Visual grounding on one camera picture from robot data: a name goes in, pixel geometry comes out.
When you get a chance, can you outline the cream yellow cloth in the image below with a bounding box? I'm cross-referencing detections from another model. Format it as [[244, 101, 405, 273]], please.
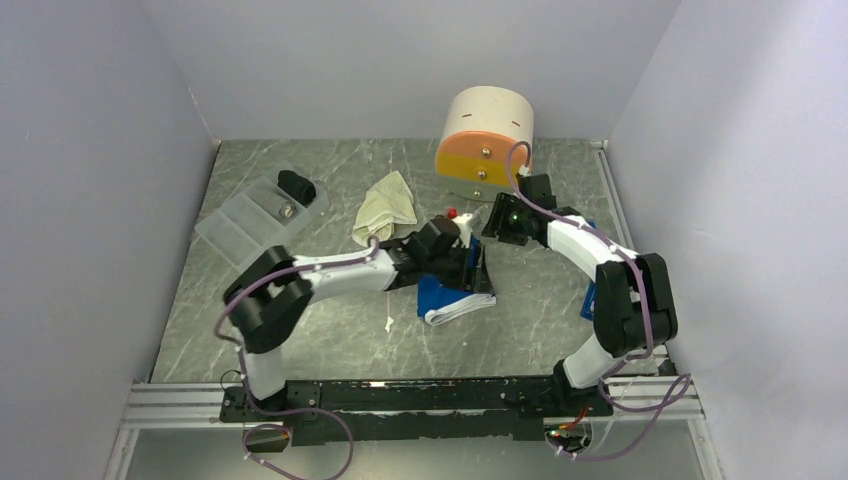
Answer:
[[351, 170, 418, 246]]

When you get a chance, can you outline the round drawer cabinet orange yellow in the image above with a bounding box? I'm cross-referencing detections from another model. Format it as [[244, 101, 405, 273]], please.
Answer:
[[434, 86, 534, 202]]

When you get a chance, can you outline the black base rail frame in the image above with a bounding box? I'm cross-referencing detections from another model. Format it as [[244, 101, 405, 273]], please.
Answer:
[[219, 375, 613, 446]]

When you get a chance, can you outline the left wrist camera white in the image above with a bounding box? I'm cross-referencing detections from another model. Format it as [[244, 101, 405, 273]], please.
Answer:
[[446, 207, 481, 248]]

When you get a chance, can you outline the blue underwear white trim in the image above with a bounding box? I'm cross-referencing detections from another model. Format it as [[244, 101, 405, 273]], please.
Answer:
[[417, 275, 497, 326]]

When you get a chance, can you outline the small metal ring object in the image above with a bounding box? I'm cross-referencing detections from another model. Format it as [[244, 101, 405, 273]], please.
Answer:
[[279, 203, 298, 221]]

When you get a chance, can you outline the clear plastic compartment tray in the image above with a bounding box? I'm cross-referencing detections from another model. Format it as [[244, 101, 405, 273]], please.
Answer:
[[195, 162, 330, 272]]

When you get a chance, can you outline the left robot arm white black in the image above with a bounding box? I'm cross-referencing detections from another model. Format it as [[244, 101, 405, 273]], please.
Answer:
[[214, 214, 497, 420]]

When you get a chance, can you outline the black rolled sock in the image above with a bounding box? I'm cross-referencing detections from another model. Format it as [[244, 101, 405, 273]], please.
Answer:
[[277, 170, 317, 206]]

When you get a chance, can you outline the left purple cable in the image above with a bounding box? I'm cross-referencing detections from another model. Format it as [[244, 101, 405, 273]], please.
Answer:
[[211, 235, 382, 480]]

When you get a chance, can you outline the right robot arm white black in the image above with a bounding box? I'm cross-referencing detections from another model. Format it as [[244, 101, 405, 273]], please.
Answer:
[[482, 174, 678, 415]]

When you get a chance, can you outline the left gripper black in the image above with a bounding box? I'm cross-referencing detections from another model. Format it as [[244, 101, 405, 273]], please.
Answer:
[[424, 241, 494, 295]]

